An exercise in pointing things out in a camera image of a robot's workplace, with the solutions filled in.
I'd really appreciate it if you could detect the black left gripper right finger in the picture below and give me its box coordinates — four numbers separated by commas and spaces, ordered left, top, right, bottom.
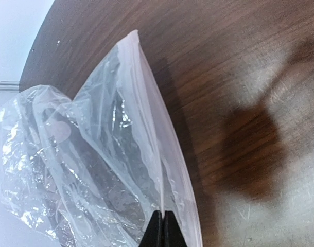
163, 211, 187, 247

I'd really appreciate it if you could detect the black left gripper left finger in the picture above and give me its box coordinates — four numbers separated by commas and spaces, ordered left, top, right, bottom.
139, 210, 163, 247

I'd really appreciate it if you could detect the clear zip top bag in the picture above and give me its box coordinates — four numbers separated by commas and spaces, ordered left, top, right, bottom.
0, 30, 203, 246

